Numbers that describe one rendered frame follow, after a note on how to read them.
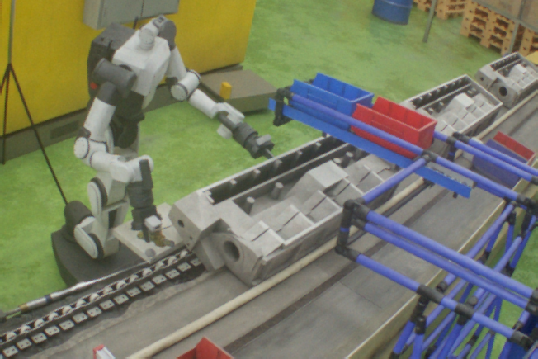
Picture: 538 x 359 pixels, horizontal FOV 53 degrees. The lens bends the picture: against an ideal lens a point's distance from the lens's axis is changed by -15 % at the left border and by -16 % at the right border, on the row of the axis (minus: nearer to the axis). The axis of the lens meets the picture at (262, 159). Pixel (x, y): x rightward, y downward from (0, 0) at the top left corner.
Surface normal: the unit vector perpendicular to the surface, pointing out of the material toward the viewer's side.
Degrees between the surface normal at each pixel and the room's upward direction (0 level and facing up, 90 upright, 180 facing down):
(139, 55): 12
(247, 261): 90
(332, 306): 0
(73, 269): 0
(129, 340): 0
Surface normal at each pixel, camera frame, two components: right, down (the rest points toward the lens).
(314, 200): -0.07, -0.52
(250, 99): 0.58, 0.50
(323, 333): 0.18, -0.84
